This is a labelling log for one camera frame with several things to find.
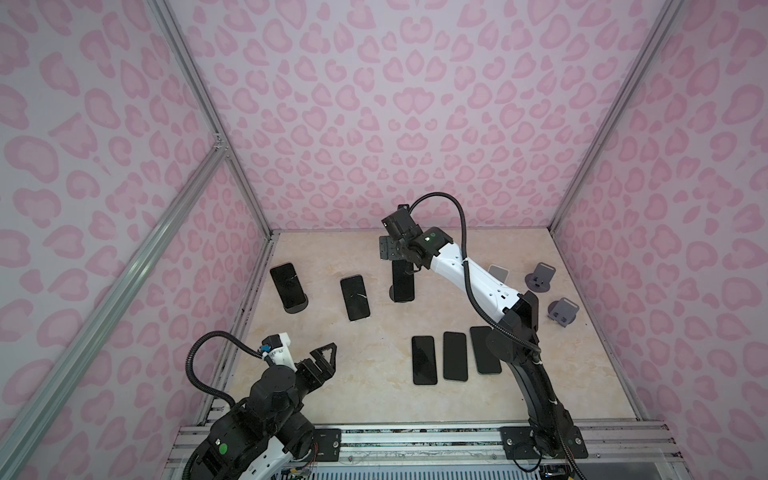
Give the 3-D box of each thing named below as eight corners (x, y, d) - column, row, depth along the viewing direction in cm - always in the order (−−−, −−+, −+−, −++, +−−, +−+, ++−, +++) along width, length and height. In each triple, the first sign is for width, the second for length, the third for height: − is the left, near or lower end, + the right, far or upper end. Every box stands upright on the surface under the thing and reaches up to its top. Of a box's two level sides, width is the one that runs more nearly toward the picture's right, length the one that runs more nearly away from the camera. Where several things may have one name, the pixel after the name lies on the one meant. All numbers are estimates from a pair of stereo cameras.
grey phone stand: (529, 293, 104) (539, 277, 97) (524, 278, 108) (533, 262, 101) (547, 293, 104) (558, 277, 97) (541, 278, 108) (551, 262, 101)
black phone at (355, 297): (349, 323, 96) (344, 303, 87) (345, 300, 102) (339, 278, 92) (370, 318, 98) (367, 297, 88) (365, 295, 103) (361, 273, 94)
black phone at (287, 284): (288, 316, 99) (273, 289, 87) (285, 296, 104) (270, 268, 92) (308, 310, 100) (295, 282, 88) (303, 290, 105) (291, 262, 93)
